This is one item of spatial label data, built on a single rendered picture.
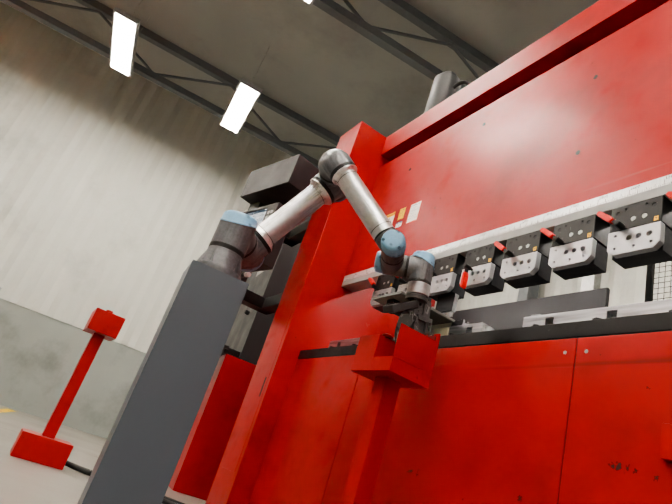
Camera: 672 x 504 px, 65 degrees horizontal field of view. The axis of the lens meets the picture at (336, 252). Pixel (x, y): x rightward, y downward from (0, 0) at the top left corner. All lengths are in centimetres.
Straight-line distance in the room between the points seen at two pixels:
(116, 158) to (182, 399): 815
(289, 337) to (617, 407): 171
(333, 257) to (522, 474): 174
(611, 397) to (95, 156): 880
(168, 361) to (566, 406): 103
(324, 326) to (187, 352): 136
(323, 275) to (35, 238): 670
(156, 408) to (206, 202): 803
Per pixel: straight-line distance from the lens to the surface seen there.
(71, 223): 909
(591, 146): 201
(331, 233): 292
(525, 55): 265
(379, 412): 166
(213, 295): 159
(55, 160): 946
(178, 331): 155
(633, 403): 136
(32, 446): 314
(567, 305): 247
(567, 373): 148
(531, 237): 194
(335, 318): 284
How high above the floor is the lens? 31
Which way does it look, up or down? 23 degrees up
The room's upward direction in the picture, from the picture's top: 19 degrees clockwise
